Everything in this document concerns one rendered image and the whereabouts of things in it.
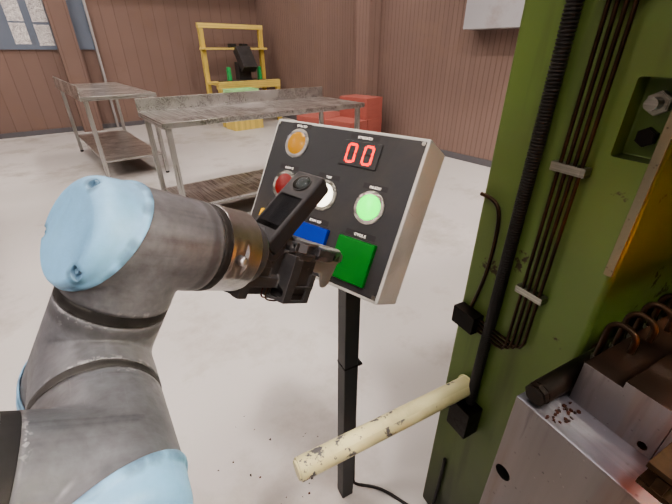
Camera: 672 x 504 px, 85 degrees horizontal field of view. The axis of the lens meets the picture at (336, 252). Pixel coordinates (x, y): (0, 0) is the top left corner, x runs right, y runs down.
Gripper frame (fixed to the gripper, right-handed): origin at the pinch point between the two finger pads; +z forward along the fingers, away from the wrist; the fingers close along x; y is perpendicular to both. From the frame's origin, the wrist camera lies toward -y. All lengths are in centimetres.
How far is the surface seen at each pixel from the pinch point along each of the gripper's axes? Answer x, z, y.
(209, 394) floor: -80, 64, 84
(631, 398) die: 40.4, 5.9, 4.5
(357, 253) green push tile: 1.1, 5.0, -0.6
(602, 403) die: 38.5, 8.3, 6.9
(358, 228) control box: -0.7, 5.7, -4.7
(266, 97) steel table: -260, 204, -103
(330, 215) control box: -7.1, 5.7, -5.4
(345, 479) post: -8, 60, 73
